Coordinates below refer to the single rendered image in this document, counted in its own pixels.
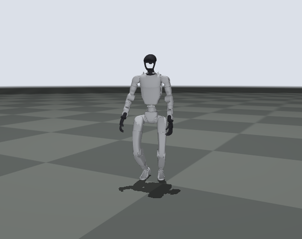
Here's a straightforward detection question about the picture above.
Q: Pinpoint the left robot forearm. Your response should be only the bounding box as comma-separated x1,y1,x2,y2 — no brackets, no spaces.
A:
167,95,174,120

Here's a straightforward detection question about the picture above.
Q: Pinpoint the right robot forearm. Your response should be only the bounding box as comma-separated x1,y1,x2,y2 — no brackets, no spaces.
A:
122,94,132,117

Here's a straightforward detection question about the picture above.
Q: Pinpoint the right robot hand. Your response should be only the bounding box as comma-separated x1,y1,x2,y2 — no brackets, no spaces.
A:
119,112,127,132

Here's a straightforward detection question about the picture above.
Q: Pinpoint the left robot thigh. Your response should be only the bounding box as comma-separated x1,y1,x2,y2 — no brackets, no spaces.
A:
157,115,168,158

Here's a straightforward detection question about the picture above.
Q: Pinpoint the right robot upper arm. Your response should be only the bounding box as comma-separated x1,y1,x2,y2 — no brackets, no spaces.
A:
128,75,140,101

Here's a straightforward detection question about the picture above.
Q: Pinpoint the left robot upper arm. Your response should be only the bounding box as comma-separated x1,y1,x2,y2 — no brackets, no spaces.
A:
160,75,172,103

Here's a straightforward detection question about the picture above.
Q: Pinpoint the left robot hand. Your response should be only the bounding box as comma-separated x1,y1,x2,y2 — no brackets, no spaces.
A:
166,115,173,136

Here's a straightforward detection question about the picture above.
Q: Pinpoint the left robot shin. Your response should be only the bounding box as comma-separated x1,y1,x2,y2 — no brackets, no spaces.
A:
158,153,166,172

